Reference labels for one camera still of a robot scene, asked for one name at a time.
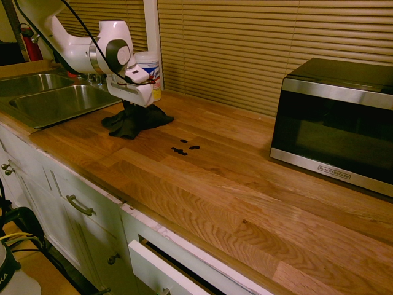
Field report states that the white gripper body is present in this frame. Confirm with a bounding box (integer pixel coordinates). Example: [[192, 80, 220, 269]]
[[106, 75, 155, 108]]

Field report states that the dark cloth rag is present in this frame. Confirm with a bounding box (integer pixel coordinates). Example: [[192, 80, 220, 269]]
[[101, 103, 176, 140]]

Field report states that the disinfecting wipes canister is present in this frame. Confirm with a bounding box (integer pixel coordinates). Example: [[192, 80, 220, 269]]
[[134, 51, 163, 103]]

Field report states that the chrome sink faucet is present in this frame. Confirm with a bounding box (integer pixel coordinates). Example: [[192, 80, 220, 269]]
[[76, 72, 107, 89]]

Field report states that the stainless steel double sink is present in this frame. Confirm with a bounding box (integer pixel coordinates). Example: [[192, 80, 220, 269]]
[[0, 73, 123, 129]]

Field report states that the narrow beige window blind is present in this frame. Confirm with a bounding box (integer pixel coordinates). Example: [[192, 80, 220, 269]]
[[56, 0, 146, 53]]

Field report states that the red fire extinguisher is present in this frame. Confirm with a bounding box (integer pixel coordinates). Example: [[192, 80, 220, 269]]
[[19, 23, 44, 63]]

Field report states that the black box appliance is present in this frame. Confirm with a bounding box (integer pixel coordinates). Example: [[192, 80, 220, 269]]
[[0, 41, 26, 67]]

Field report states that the wide beige window blind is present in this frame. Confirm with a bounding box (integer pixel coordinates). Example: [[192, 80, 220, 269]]
[[157, 0, 393, 118]]

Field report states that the white open drawer front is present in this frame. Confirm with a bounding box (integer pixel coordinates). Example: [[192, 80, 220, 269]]
[[128, 239, 202, 295]]

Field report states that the black steel microwave oven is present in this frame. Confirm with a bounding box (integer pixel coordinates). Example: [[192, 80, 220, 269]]
[[269, 57, 393, 198]]

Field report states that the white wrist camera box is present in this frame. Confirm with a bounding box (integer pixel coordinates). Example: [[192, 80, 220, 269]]
[[123, 63, 152, 84]]

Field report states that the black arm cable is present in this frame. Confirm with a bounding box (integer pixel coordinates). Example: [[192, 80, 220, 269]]
[[14, 0, 156, 87]]

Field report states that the metal cabinet bar handle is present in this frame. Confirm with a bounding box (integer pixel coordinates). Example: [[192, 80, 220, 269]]
[[66, 194, 95, 217]]

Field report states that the black stand frame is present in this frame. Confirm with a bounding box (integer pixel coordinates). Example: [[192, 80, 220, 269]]
[[0, 206, 47, 250]]

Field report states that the yellow cable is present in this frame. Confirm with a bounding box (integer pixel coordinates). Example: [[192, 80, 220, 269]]
[[0, 232, 35, 244]]

